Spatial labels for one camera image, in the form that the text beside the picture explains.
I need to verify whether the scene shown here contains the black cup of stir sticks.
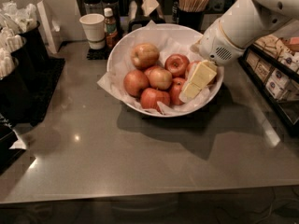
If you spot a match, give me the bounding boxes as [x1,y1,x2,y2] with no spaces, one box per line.
[178,0,209,31]

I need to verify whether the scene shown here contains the red apple back centre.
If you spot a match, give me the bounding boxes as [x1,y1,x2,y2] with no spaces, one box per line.
[164,53,190,77]

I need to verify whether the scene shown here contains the white paper cup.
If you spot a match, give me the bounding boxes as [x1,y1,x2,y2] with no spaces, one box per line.
[79,13,106,49]

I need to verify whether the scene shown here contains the dark shaker jar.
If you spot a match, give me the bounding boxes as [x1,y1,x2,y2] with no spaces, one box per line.
[81,0,104,16]
[102,0,122,34]

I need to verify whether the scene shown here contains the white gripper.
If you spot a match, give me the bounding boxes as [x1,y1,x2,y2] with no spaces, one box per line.
[178,19,245,103]

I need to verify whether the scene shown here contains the black condiment rack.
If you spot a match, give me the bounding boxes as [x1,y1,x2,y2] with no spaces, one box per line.
[238,35,299,136]

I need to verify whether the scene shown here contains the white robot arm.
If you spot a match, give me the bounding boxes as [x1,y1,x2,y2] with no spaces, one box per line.
[191,0,299,65]

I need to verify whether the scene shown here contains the red apple at front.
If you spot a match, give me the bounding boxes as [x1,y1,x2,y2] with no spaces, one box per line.
[140,88,170,112]

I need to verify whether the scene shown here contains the white paper bowl liner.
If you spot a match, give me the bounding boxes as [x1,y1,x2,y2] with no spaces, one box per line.
[96,20,221,117]

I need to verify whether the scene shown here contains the black cutlery holder bins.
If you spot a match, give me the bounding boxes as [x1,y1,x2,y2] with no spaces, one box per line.
[0,0,66,128]

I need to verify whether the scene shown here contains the black napkin holder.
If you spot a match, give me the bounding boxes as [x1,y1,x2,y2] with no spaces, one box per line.
[128,0,165,32]

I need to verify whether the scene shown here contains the large red apple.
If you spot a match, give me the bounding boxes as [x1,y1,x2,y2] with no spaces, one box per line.
[185,60,217,86]

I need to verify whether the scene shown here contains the red apple front right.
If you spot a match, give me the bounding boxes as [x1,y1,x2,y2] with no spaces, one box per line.
[168,77,185,105]

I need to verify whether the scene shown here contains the dark shaker jar right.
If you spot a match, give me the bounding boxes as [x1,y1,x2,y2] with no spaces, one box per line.
[102,0,122,34]

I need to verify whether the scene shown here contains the yellowish apple at back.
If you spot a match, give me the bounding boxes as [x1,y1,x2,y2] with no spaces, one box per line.
[130,43,160,69]

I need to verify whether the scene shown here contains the dark shaker jar left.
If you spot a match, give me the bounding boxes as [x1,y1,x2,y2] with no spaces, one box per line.
[81,0,104,16]

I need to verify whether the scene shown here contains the red apple at left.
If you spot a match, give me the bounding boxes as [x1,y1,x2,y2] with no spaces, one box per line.
[123,70,150,97]

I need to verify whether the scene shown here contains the white bowl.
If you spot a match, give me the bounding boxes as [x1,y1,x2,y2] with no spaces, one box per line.
[107,22,225,119]

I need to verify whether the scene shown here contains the small sauce bottle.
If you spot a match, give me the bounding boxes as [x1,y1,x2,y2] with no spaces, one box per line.
[104,7,119,49]

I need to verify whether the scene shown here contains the black mat under cup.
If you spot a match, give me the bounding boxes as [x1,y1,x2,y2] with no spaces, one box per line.
[87,48,111,60]

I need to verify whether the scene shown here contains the pale apple in centre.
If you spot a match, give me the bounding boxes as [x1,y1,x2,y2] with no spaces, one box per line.
[149,68,172,91]

